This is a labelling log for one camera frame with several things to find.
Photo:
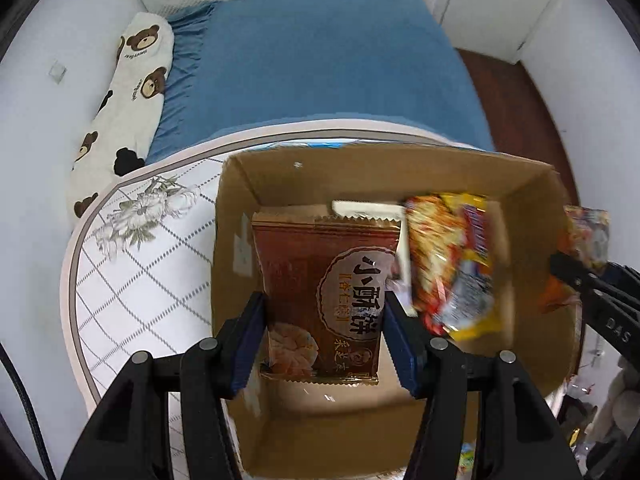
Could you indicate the cardboard box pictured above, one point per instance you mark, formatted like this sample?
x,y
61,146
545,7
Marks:
x,y
325,425

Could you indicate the white chocolate stick packet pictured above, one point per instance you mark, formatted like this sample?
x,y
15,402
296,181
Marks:
x,y
365,208

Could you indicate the orange cartoon snack packet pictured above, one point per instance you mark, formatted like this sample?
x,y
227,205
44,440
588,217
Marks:
x,y
587,235

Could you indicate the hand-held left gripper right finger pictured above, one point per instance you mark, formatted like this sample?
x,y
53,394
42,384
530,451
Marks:
x,y
400,350

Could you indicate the white wardrobe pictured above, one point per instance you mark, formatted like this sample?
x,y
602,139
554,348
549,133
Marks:
x,y
480,10

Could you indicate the clear wall hook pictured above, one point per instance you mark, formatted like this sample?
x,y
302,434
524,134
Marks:
x,y
57,71

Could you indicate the yellow red noodle packet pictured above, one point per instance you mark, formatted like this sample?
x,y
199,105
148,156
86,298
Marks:
x,y
440,260

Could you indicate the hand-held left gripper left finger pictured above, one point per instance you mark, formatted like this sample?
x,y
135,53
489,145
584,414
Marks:
x,y
247,345

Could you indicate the brown biscuit packet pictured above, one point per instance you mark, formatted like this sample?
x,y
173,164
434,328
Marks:
x,y
320,270

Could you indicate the bear print pillow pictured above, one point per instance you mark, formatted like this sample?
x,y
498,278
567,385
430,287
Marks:
x,y
130,110

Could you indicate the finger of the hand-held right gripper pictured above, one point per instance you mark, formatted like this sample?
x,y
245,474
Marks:
x,y
575,275
625,277

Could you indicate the round floral table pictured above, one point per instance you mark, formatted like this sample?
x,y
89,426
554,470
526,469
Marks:
x,y
150,270

